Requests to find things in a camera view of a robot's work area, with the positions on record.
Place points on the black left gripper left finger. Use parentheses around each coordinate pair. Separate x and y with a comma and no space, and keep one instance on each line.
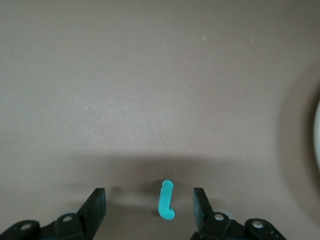
(92,212)

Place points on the brown table cover sheet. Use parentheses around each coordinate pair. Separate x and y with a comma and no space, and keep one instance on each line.
(150,75)

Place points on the beige plate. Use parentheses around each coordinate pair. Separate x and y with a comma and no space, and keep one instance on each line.
(318,135)

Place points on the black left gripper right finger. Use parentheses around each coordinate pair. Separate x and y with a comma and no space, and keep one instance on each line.
(203,215)

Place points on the teal foam letter l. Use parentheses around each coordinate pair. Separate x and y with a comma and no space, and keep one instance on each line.
(165,202)

